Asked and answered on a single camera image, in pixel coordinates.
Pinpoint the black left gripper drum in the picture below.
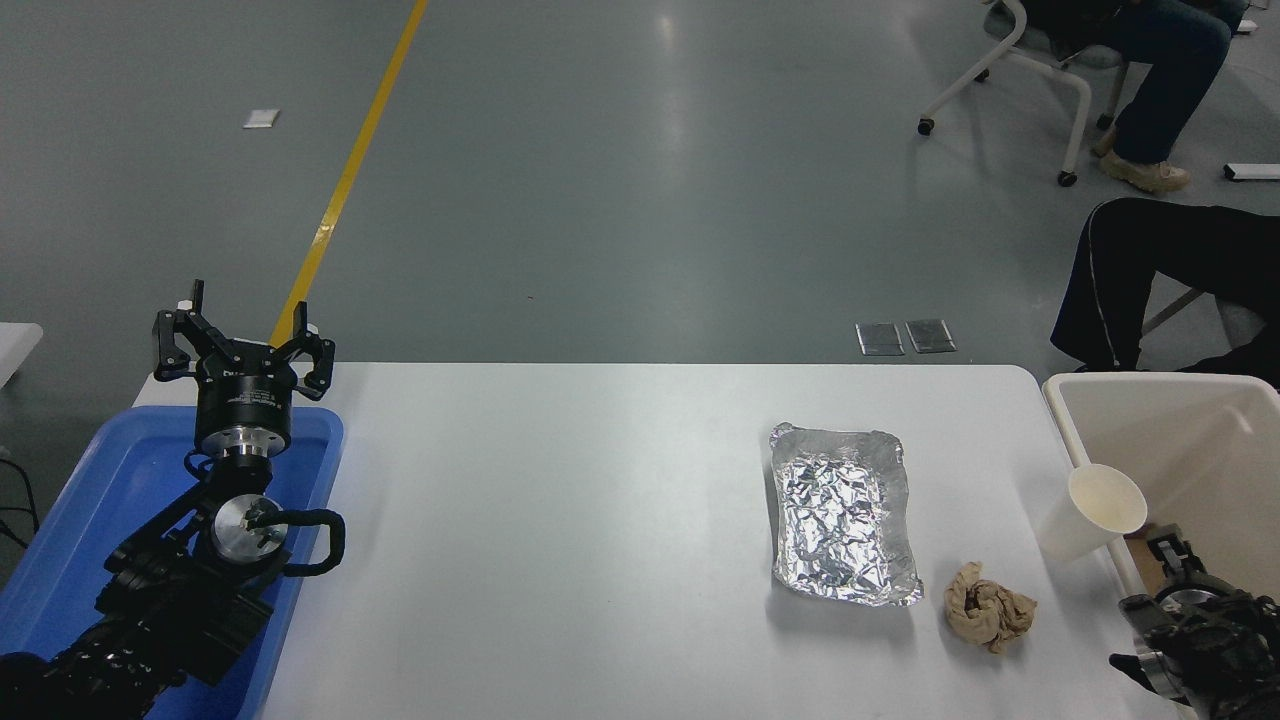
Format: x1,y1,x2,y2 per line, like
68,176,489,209
193,356,299,434

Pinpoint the white paper cup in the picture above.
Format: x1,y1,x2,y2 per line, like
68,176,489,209
1037,463,1149,563

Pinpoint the blue plastic tray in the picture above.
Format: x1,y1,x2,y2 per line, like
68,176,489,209
0,405,346,720

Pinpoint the white side table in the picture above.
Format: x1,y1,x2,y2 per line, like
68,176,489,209
0,323,44,389

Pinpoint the crumpled foil tray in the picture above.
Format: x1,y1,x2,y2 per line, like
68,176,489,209
768,422,925,608

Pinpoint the crumpled tan paper ball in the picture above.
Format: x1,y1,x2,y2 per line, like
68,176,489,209
944,561,1038,655

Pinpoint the white wheeled chair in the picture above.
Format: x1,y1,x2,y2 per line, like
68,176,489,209
917,0,1131,188

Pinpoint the large pale bin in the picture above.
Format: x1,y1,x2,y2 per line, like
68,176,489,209
1042,372,1280,720

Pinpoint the seated person on white chair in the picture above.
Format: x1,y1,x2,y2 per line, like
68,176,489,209
1020,0,1251,194

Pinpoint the black cable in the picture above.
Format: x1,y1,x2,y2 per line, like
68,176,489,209
0,445,41,551

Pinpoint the grey chair frame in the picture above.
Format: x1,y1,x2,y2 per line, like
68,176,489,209
1140,288,1263,349

